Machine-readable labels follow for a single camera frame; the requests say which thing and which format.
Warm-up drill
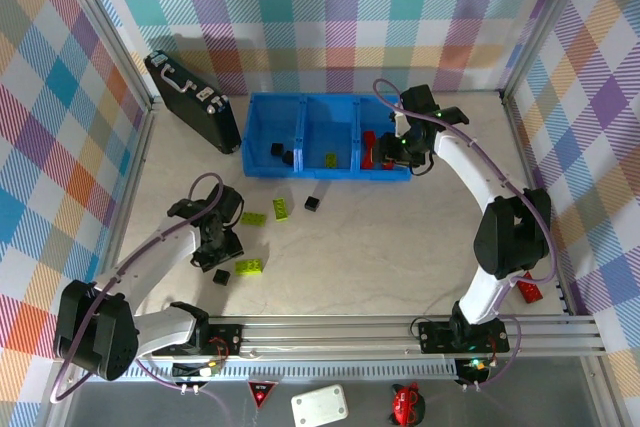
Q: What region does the blue three-compartment bin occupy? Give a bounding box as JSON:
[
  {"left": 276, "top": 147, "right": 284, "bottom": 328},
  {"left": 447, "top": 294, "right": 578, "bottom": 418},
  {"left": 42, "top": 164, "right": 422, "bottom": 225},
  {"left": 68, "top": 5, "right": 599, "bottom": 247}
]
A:
[{"left": 241, "top": 92, "right": 417, "bottom": 182}]

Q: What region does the black ribbed briefcase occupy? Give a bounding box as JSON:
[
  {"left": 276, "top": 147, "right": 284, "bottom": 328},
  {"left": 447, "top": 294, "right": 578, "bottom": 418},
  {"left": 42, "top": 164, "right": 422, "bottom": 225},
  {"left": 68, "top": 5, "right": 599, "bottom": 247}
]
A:
[{"left": 143, "top": 50, "right": 243, "bottom": 156}]

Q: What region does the small electronics board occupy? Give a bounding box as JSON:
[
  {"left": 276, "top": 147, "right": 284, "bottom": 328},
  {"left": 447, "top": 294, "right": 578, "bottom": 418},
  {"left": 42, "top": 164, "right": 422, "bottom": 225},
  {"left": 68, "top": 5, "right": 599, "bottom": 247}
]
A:
[
  {"left": 172, "top": 361, "right": 222, "bottom": 380},
  {"left": 457, "top": 356, "right": 494, "bottom": 384}
]

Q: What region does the red black triangular button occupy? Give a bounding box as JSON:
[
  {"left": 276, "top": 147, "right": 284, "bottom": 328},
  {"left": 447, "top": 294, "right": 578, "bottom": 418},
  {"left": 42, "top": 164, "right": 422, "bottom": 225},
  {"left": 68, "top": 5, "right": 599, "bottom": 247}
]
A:
[{"left": 247, "top": 380, "right": 277, "bottom": 411}]

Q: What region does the red glitter toy microphone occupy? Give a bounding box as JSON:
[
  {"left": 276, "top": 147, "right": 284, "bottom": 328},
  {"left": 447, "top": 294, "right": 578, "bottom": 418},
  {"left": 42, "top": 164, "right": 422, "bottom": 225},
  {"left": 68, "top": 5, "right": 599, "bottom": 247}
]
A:
[{"left": 514, "top": 270, "right": 545, "bottom": 304}]

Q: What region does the white rectangular box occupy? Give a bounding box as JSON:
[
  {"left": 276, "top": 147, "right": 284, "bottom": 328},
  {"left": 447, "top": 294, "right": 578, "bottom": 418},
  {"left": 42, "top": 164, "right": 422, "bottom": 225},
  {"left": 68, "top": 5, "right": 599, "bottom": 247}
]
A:
[{"left": 290, "top": 384, "right": 349, "bottom": 427}]

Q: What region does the red black toy figure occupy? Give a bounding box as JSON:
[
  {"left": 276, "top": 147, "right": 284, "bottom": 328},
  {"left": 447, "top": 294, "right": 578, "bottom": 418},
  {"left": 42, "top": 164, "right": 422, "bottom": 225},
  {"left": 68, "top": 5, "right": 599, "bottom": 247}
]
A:
[{"left": 388, "top": 381, "right": 426, "bottom": 423}]

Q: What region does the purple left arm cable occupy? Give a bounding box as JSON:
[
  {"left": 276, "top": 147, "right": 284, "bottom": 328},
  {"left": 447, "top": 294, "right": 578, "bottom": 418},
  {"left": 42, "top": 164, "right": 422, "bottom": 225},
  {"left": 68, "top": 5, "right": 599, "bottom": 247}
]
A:
[{"left": 49, "top": 171, "right": 241, "bottom": 427}]

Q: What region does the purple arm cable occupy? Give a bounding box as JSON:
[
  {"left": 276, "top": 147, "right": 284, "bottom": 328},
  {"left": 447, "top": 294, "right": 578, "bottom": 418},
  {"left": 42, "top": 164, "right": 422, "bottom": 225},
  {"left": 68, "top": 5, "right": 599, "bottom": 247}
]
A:
[
  {"left": 49, "top": 171, "right": 241, "bottom": 427},
  {"left": 373, "top": 77, "right": 559, "bottom": 393}
]

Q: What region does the aluminium side frame rail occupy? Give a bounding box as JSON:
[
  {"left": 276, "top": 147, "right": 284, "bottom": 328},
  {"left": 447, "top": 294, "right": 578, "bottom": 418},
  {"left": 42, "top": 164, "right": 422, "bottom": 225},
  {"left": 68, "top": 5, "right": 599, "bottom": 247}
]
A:
[{"left": 92, "top": 96, "right": 161, "bottom": 278}]

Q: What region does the aluminium base extrusion rail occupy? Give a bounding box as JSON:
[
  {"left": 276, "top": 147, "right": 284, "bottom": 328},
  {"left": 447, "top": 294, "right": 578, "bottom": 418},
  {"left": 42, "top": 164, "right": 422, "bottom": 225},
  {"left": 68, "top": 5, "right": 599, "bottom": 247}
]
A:
[{"left": 54, "top": 314, "right": 609, "bottom": 363}]

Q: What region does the aluminium upright frame post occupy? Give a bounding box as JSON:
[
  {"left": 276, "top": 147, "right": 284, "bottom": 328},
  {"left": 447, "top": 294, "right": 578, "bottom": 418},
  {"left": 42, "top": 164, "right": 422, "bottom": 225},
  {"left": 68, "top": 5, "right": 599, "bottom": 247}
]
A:
[
  {"left": 499, "top": 0, "right": 601, "bottom": 101},
  {"left": 49, "top": 0, "right": 156, "bottom": 113}
]

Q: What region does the grey slotted cable duct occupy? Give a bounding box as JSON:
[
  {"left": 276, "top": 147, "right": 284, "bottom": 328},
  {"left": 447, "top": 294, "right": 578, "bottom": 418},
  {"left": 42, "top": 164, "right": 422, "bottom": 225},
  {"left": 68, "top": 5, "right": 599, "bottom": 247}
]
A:
[{"left": 119, "top": 360, "right": 459, "bottom": 382}]

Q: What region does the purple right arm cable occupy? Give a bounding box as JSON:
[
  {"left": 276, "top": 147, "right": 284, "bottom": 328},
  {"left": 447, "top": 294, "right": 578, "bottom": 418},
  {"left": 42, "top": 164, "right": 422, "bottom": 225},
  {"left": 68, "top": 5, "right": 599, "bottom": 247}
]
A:
[{"left": 373, "top": 77, "right": 559, "bottom": 393}]

